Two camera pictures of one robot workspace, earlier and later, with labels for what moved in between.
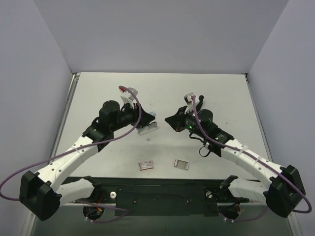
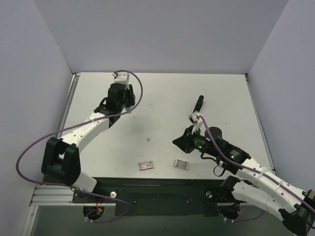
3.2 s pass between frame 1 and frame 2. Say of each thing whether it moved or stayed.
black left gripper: moved
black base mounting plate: stayed
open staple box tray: stayed
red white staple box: stayed
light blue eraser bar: moved
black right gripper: moved
